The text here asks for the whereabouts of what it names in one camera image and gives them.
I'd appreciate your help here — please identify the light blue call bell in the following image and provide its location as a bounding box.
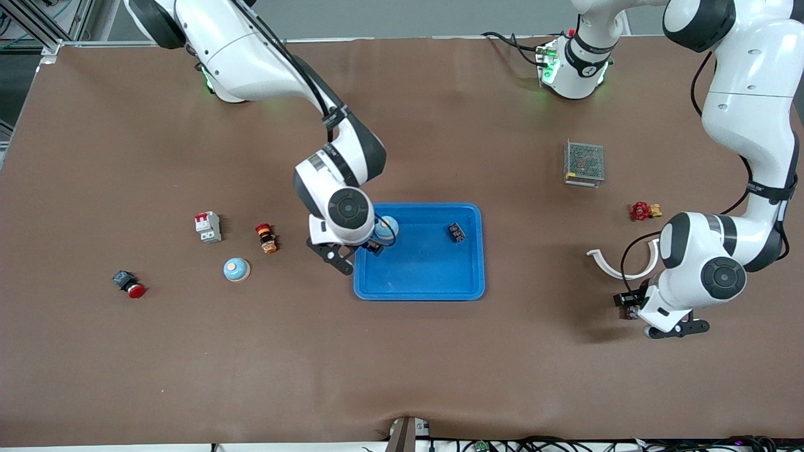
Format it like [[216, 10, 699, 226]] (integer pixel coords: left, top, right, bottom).
[[375, 215, 400, 247], [223, 257, 251, 283]]

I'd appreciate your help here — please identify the blue plastic tray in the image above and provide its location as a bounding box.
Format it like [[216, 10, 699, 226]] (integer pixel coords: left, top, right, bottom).
[[353, 202, 486, 301]]

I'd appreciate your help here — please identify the metal mesh power supply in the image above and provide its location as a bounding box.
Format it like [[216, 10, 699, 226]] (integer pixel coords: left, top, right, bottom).
[[563, 139, 606, 188]]

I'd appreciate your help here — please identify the red push button dark body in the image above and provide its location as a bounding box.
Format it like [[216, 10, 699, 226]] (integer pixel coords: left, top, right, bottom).
[[112, 270, 147, 299]]

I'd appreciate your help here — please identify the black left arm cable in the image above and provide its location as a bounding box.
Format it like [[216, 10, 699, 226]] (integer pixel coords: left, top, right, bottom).
[[621, 50, 792, 296]]

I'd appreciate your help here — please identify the white half-ring pipe clamp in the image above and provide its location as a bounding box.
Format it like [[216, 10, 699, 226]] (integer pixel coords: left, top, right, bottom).
[[586, 239, 661, 281]]

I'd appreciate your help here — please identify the orange emergency stop switch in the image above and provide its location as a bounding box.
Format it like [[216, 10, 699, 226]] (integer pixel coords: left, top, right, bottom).
[[254, 223, 278, 255]]

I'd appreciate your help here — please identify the white circuit breaker red switch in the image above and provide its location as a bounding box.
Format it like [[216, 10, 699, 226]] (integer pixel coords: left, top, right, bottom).
[[194, 212, 223, 244]]

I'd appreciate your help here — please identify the black cable bundle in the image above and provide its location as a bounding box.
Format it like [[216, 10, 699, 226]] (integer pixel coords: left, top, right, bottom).
[[433, 435, 804, 452]]

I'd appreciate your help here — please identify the metal table edge bracket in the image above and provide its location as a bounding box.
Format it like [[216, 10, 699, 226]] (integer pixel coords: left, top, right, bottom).
[[388, 416, 431, 452]]

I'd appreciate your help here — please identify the black left base cable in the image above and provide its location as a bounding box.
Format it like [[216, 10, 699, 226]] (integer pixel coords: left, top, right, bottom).
[[482, 30, 550, 68]]

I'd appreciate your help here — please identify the aluminium frame strut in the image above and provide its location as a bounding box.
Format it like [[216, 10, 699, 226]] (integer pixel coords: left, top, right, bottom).
[[0, 0, 98, 63]]

